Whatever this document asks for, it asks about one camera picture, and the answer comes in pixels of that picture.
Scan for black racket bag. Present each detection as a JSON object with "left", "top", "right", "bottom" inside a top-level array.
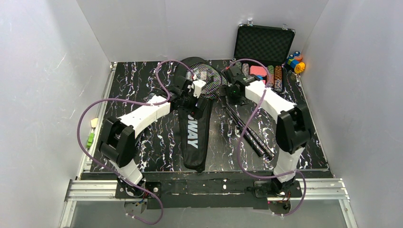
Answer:
[{"left": 173, "top": 57, "right": 213, "bottom": 172}]

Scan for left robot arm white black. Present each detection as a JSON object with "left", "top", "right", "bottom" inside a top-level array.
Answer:
[{"left": 96, "top": 77, "right": 207, "bottom": 186}]

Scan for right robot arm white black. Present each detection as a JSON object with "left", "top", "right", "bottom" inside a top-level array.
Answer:
[{"left": 223, "top": 66, "right": 314, "bottom": 189}]

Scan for pink card deck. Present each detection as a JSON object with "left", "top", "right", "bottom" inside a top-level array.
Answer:
[{"left": 249, "top": 66, "right": 268, "bottom": 77}]

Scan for black poker chip case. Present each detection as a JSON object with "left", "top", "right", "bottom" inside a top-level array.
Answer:
[{"left": 233, "top": 24, "right": 296, "bottom": 94}]

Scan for colourful toy blocks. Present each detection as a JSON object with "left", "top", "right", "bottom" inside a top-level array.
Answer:
[{"left": 286, "top": 51, "right": 306, "bottom": 74}]

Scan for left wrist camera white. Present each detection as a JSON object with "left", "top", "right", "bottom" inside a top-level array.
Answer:
[{"left": 188, "top": 80, "right": 206, "bottom": 98}]

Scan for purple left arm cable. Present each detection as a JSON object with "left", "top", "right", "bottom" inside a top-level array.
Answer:
[{"left": 77, "top": 59, "right": 197, "bottom": 226}]

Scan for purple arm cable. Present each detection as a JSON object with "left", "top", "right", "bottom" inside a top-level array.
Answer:
[
  {"left": 77, "top": 59, "right": 197, "bottom": 226},
  {"left": 224, "top": 58, "right": 307, "bottom": 217}
]

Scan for beige block on rail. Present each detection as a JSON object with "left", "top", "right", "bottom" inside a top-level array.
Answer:
[{"left": 90, "top": 118, "right": 98, "bottom": 128}]

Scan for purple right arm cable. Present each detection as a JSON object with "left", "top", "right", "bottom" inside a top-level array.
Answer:
[{"left": 224, "top": 58, "right": 307, "bottom": 217}]

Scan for green clip on rail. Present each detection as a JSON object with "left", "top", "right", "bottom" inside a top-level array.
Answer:
[{"left": 86, "top": 133, "right": 95, "bottom": 149}]

